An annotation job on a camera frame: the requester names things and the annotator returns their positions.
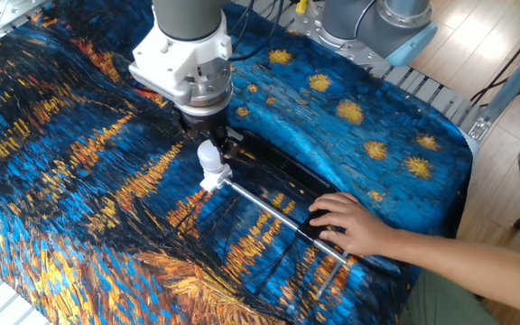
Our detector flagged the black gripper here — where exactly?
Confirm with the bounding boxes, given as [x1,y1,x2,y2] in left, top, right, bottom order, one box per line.
[181,110,245,162]

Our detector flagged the metal corner bracket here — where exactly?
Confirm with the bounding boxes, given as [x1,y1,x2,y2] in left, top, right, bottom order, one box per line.
[467,116,492,144]

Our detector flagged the person's right forearm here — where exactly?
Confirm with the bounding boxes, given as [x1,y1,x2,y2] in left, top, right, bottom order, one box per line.
[385,227,520,320]

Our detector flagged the green trousers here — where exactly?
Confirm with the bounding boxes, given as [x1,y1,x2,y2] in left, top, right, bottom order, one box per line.
[397,265,505,325]

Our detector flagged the person's right hand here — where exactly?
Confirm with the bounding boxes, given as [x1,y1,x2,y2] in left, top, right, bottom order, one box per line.
[308,192,399,258]

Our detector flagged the aluminium frame post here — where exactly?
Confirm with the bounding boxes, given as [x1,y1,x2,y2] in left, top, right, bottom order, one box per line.
[480,26,520,127]

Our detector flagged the thin black floor cable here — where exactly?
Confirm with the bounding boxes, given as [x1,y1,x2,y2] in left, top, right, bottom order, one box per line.
[469,13,520,107]

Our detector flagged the white bulb socket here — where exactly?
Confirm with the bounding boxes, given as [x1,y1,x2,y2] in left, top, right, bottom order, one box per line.
[199,164,234,194]

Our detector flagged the white wrist sensor mount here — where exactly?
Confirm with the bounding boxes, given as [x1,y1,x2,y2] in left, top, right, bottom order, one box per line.
[127,13,234,106]

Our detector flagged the white light bulb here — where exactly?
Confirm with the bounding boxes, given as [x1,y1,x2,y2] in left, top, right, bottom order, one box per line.
[196,139,225,175]

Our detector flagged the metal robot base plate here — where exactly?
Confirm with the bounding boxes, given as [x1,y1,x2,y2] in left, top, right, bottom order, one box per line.
[282,0,408,80]

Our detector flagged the metal lamp stand with socket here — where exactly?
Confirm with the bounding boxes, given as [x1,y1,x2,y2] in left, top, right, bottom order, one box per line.
[221,129,350,300]

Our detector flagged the starry night painting tablecloth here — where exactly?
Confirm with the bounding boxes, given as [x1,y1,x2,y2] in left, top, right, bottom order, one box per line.
[0,0,474,325]

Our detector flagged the perforated metal plate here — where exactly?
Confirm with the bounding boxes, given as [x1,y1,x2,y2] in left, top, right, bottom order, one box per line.
[0,0,51,40]

